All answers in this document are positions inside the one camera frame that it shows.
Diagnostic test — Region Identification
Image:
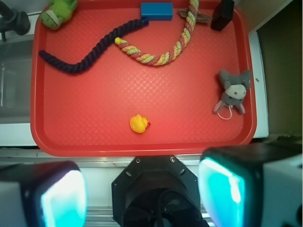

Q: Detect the blue rectangular block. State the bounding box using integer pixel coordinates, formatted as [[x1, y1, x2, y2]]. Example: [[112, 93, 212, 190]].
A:
[[140, 2, 173, 21]]

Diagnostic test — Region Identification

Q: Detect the black rectangular block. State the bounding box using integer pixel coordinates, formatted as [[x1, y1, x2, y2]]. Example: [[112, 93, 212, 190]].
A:
[[211, 0, 235, 31]]

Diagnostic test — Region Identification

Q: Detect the brown wooden piece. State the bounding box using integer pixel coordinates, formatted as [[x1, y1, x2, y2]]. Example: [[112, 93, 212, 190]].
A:
[[178, 8, 213, 23]]

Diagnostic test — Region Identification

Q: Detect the multicolour twisted rope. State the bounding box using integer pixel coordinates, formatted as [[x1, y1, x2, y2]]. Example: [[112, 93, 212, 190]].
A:
[[114, 0, 200, 67]]

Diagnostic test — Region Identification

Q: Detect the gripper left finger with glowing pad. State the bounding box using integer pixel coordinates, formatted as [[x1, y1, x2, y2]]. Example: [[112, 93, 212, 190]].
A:
[[0, 161, 88, 227]]

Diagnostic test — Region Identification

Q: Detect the grey plush animal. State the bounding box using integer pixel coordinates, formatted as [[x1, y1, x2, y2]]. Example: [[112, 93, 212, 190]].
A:
[[213, 70, 252, 120]]

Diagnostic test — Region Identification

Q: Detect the yellow rubber duck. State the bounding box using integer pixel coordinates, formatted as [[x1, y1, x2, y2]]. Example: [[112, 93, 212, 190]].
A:
[[129, 114, 151, 134]]

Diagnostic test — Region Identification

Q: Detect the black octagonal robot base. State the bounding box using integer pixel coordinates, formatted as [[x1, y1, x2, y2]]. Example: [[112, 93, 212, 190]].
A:
[[111, 156, 209, 227]]

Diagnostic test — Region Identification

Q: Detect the green plush frog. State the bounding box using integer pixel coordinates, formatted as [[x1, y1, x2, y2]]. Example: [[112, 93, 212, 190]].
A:
[[40, 0, 78, 30]]

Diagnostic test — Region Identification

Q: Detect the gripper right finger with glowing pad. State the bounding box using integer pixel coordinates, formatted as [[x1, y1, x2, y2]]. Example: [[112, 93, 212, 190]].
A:
[[198, 142, 303, 227]]

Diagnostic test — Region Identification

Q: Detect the dark purple rope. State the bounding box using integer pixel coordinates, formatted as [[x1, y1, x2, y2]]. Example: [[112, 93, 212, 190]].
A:
[[39, 18, 150, 76]]

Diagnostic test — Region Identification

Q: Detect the red plastic tray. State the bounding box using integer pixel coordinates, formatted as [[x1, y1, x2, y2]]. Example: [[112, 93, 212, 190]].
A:
[[30, 0, 257, 157]]

